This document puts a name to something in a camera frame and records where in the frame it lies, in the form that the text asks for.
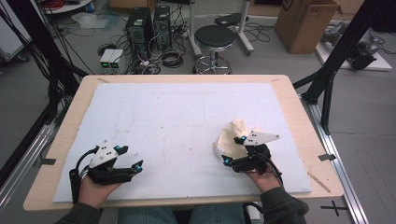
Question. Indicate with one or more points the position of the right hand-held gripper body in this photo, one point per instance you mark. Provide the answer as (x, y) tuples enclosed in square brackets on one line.
[(257, 158)]

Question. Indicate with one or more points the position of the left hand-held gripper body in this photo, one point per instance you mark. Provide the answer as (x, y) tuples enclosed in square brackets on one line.
[(102, 155)]

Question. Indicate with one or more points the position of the cream patterned cloth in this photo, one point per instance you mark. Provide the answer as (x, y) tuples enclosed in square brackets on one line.
[(230, 137)]

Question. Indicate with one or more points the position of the person's right hand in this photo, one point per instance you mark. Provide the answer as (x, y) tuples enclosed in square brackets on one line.
[(266, 182)]

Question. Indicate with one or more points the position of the person's left hand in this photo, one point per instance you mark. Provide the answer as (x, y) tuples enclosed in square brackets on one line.
[(93, 193)]

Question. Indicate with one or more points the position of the person's left leg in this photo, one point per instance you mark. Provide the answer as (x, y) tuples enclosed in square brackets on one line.
[(146, 216)]

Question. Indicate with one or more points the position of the person's leg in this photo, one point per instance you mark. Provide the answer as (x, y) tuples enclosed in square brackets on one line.
[(218, 214), (146, 216)]

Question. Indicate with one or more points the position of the person's right leg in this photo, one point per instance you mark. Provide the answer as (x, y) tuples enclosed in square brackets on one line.
[(218, 214)]

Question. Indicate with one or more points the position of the black tape piece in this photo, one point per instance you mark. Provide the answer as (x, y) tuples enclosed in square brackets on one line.
[(46, 161), (327, 157)]

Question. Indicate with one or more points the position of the white foam mat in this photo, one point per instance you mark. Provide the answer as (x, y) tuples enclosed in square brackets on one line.
[(174, 124)]

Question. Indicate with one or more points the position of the thin wooden stick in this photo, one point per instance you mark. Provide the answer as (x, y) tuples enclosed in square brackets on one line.
[(319, 182)]

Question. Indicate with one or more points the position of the white power supply box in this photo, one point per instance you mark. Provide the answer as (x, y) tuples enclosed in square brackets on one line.
[(117, 59), (106, 59)]

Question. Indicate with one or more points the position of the black tape cross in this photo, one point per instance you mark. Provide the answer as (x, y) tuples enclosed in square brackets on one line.
[(334, 207)]

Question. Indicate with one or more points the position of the black round stool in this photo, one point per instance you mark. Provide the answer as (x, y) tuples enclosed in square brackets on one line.
[(214, 36)]

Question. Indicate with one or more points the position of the white stand leg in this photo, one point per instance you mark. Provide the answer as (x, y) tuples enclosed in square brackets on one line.
[(193, 31), (244, 31)]

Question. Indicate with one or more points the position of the large black computer tower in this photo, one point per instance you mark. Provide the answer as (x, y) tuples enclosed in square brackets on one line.
[(138, 31)]

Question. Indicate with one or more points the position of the black flat pedal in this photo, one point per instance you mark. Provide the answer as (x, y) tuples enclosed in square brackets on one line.
[(230, 19)]

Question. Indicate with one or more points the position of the brown cardboard box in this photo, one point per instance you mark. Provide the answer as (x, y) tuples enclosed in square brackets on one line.
[(302, 28)]

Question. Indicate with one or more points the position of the slim black computer tower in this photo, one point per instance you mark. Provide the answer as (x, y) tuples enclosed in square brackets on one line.
[(162, 28)]

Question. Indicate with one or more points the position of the clear plastic sheet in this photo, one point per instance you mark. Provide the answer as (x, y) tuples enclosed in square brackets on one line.
[(90, 20)]

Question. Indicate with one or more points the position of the grey device on board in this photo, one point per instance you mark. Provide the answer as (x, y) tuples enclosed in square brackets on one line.
[(333, 34)]

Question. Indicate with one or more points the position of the black device on board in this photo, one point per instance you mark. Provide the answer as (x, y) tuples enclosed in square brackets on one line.
[(361, 59)]

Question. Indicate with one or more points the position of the white round table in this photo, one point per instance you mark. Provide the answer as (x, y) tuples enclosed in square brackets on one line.
[(71, 6)]

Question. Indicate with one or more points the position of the white panel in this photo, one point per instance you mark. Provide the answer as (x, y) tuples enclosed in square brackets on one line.
[(11, 34)]

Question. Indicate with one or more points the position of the white floor board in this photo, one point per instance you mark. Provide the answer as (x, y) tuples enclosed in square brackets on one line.
[(379, 63)]

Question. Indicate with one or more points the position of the aluminium rail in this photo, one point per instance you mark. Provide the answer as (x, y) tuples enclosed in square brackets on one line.
[(339, 174), (28, 155)]

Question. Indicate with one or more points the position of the black metal frame strut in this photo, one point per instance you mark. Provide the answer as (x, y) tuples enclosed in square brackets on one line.
[(342, 46)]

